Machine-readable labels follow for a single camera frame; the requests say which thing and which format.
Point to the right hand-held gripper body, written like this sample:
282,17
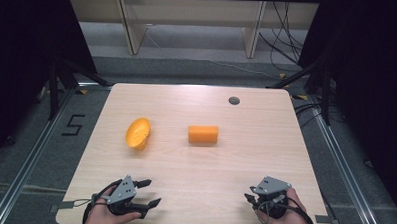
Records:
272,188

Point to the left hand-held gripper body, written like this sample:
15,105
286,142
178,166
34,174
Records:
123,191

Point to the orange plastic bowl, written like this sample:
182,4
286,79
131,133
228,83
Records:
137,133

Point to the orange cylinder block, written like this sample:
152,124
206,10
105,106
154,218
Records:
202,134

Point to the person's left hand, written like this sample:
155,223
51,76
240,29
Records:
99,215

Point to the person's right hand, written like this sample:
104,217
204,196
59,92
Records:
293,218

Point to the grey round table grommet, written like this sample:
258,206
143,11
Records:
234,100

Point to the yellow tape piece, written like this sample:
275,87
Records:
302,97
282,76
83,92

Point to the black tripod stand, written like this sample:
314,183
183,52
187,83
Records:
325,96
55,87

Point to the black curtain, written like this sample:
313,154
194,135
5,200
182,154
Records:
21,52
371,81

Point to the grey table edge bracket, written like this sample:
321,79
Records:
66,205
326,220

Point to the metal floor rail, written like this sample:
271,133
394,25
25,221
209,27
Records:
28,159
344,170

